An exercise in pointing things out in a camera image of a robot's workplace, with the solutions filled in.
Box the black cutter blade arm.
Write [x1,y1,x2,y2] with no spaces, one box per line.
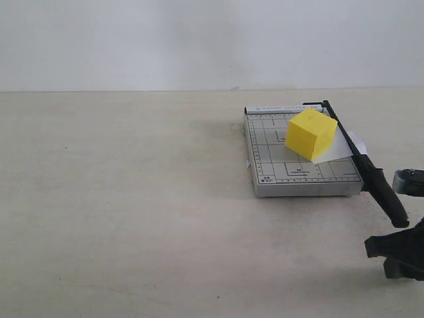
[303,100,409,229]

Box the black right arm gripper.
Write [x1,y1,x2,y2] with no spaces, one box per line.
[364,168,424,281]

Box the yellow foam cube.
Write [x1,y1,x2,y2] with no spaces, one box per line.
[285,108,338,161]

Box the grey paper cutter base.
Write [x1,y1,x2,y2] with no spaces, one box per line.
[244,105,363,197]

